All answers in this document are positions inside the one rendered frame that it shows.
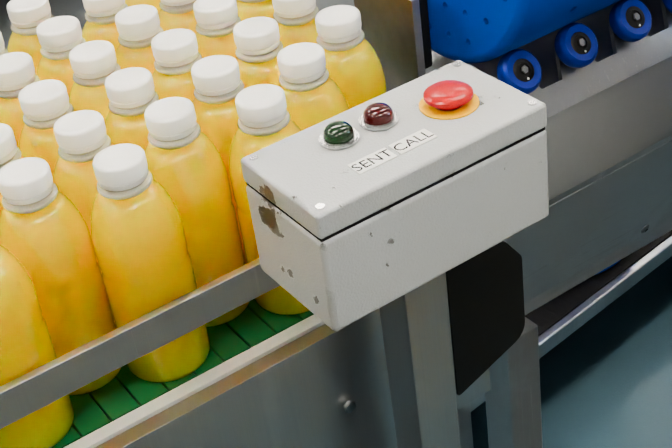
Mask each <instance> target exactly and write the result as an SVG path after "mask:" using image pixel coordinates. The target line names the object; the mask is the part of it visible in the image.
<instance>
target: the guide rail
mask: <svg viewBox="0 0 672 448"><path fill-rule="evenodd" d="M278 286H280V285H279V284H278V283H277V282H276V281H275V280H273V279H272V278H271V277H270V276H269V275H268V274H266V273H265V272H264V271H263V270H262V268H261V265H260V259H259V258H257V259H255V260H253V261H251V262H249V263H247V264H245V265H243V266H241V267H239V268H237V269H235V270H233V271H231V272H229V273H227V274H225V275H223V276H221V277H219V278H217V279H215V280H213V281H211V282H209V283H207V284H205V285H203V286H201V287H199V288H197V289H195V290H193V291H191V292H189V293H187V294H185V295H183V296H181V297H179V298H177V299H175V300H173V301H171V302H169V303H167V304H165V305H163V306H161V307H159V308H157V309H155V310H153V311H151V312H149V313H147V314H145V315H143V316H141V317H139V318H137V319H135V320H133V321H131V322H129V323H127V324H125V325H123V326H121V327H119V328H117V329H115V330H113V331H111V332H109V333H107V334H105V335H103V336H101V337H99V338H97V339H95V340H93V341H91V342H88V343H86V344H84V345H82V346H80V347H78V348H76V349H74V350H72V351H70V352H68V353H66V354H64V355H62V356H60V357H58V358H56V359H54V360H52V361H50V362H48V363H46V364H44V365H42V366H40V367H38V368H36V369H34V370H32V371H30V372H28V373H26V374H24V375H22V376H20V377H18V378H16V379H14V380H12V381H10V382H8V383H6V384H4V385H2V386H0V429H1V428H3V427H5V426H7V425H9V424H11V423H13V422H15V421H17V420H19V419H21V418H23V417H25V416H27V415H29V414H31V413H33V412H35V411H37V410H39V409H40V408H42V407H44V406H46V405H48V404H50V403H52V402H54V401H56V400H58V399H60V398H62V397H64V396H66V395H68V394H70V393H72V392H74V391H76V390H78V389H79V388H81V387H83V386H85V385H87V384H89V383H91V382H93V381H95V380H97V379H99V378H101V377H103V376H105V375H107V374H109V373H111V372H113V371H115V370H116V369H118V368H120V367H122V366H124V365H126V364H128V363H130V362H132V361H134V360H136V359H138V358H140V357H142V356H144V355H146V354H148V353H150V352H152V351H154V350H155V349H157V348H159V347H161V346H163V345H165V344H167V343H169V342H171V341H173V340H175V339H177V338H179V337H181V336H183V335H185V334H187V333H189V332H191V331H193V330H194V329H196V328H198V327H200V326H202V325H204V324H206V323H208V322H210V321H212V320H214V319H216V318H218V317H220V316H222V315H224V314H226V313H228V312H230V311H232V310H233V309H235V308H237V307H239V306H241V305H243V304H245V303H247V302H249V301H251V300H253V299H255V298H257V297H259V296H261V295H263V294H265V293H267V292H269V291H271V290H272V289H274V288H276V287H278Z"/></svg>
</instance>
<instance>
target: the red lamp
mask: <svg viewBox="0 0 672 448"><path fill-rule="evenodd" d="M393 118H394V113H393V110H392V108H391V106H389V105H388V104H386V103H382V102H376V103H372V104H370V105H369V106H367V107H366V108H365V110H364V113H363V120H364V122H365V123H367V124H369V125H374V126H378V125H384V124H387V123H389V122H390V121H392V120H393Z"/></svg>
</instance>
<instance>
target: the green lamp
mask: <svg viewBox="0 0 672 448"><path fill-rule="evenodd" d="M353 137H354V130H353V128H352V126H351V124H349V123H347V122H345V121H340V120H339V121H333V122H331V123H329V124H328V125H327V126H326V127H325V128H324V130H323V139H324V141H325V142H327V143H329V144H343V143H346V142H348V141H350V140H351V139H352V138H353Z"/></svg>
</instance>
